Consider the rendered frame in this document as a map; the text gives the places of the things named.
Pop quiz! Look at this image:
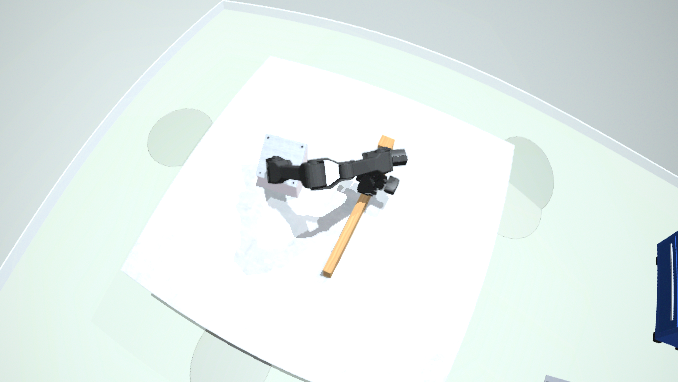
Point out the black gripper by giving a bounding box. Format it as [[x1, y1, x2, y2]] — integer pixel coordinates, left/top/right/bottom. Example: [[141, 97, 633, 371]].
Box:
[[356, 172, 400, 195]]

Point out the light wooden board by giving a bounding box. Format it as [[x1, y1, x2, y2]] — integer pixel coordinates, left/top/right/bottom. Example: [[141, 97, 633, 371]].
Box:
[[323, 193, 371, 278]]

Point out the wooden post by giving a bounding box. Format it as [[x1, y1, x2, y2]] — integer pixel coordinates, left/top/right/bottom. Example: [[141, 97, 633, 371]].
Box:
[[377, 135, 395, 150]]

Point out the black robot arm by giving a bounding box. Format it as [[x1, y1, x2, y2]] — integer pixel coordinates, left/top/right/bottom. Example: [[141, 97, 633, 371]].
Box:
[[265, 146, 408, 197]]

